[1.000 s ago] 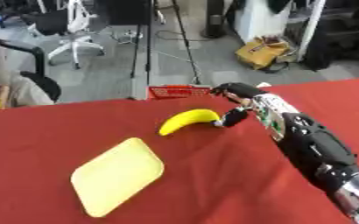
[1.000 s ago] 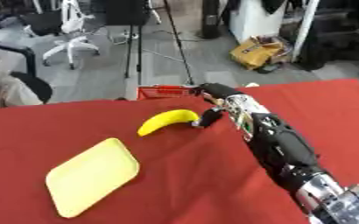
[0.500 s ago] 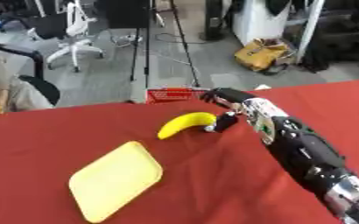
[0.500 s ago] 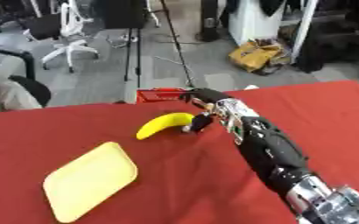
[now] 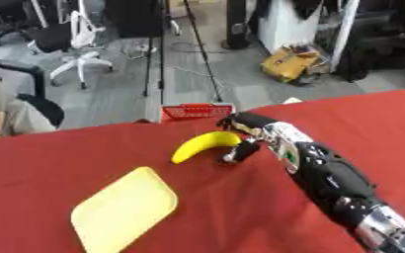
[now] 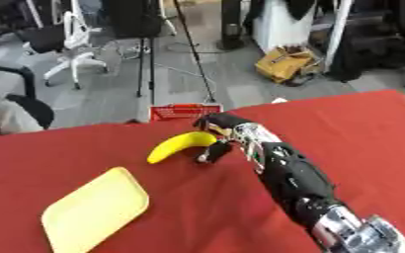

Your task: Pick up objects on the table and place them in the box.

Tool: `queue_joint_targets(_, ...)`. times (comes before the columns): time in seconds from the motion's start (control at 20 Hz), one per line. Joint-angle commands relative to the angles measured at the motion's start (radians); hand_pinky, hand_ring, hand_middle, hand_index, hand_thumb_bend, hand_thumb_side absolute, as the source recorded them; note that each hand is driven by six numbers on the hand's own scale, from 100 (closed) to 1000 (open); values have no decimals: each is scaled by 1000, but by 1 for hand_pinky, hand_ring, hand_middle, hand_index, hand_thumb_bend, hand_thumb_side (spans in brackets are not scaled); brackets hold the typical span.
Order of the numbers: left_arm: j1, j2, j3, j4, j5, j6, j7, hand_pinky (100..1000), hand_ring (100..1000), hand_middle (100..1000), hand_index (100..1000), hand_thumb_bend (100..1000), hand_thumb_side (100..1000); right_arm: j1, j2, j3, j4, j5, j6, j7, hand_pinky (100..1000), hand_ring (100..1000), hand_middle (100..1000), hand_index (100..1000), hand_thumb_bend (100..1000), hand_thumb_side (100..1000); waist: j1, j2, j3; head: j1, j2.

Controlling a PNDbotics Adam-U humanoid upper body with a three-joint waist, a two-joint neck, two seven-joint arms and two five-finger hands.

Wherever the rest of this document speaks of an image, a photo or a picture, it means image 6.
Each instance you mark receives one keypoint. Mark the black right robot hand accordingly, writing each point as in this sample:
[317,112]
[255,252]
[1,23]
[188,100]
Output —
[228,122]

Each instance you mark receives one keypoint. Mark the yellow toy banana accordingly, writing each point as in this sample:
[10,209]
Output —
[180,143]

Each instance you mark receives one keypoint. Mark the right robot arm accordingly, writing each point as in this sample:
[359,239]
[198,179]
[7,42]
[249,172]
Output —
[295,174]

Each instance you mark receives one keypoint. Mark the tan cardboard box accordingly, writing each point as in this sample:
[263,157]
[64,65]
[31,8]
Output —
[286,63]

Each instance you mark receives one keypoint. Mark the red plastic basket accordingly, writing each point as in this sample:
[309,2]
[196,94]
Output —
[184,111]

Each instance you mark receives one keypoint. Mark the black tripod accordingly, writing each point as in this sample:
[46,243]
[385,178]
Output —
[154,46]

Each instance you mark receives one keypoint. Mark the yellow rectangular tray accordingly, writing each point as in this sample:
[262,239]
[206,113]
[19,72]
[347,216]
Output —
[94,211]

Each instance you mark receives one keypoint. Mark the white office chair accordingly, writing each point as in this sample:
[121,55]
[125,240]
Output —
[68,42]

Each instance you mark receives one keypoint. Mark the black office chair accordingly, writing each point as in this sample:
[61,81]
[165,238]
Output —
[21,95]

